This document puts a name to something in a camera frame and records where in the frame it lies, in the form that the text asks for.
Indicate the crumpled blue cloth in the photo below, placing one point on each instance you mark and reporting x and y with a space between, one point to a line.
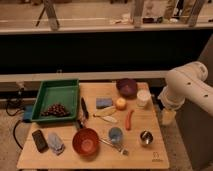
55 143

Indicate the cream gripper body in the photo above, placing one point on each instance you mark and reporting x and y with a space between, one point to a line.
168 116

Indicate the purple bowl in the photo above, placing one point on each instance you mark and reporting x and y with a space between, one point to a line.
127 87

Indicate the white spoon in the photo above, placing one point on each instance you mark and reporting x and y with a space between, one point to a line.
109 119

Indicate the orange carrot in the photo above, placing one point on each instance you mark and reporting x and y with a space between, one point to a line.
128 120

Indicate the white cup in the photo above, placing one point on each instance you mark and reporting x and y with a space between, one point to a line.
143 96

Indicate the pile of brown beans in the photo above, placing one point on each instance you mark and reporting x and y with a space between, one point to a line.
57 110

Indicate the silver fork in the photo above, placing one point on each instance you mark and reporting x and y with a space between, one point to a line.
119 148

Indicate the red bowl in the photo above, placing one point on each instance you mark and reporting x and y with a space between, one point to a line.
86 142

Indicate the black remote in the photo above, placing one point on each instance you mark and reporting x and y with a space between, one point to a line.
40 141

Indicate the blue box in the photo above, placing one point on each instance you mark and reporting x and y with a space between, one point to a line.
27 114

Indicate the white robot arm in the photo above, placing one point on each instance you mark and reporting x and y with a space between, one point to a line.
185 82

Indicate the small metal cup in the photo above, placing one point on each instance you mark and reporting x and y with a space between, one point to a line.
146 138

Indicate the beige spatula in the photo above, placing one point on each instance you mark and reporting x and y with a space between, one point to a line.
105 112

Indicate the green plastic tray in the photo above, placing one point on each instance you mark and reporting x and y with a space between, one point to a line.
65 92

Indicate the blue sponge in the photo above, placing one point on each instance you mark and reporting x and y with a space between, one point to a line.
103 103

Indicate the yellow apple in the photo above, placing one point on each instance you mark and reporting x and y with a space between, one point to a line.
121 103

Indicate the blue cup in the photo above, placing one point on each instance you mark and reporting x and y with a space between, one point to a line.
115 135

